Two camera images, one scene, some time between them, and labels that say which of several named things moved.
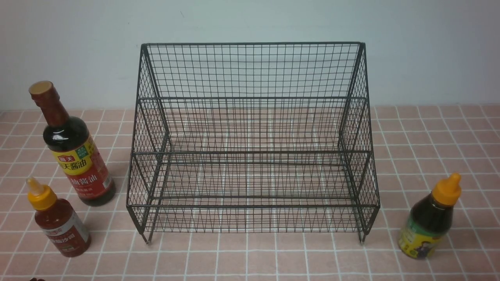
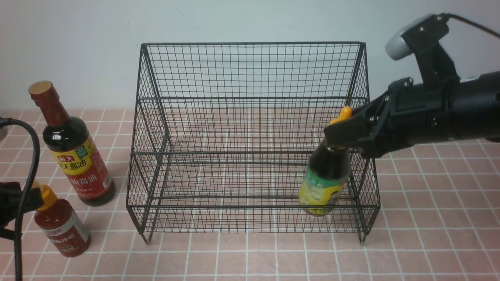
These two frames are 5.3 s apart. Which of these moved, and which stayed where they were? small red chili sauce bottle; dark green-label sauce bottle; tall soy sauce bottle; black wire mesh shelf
Moved: dark green-label sauce bottle
Stayed: tall soy sauce bottle; small red chili sauce bottle; black wire mesh shelf
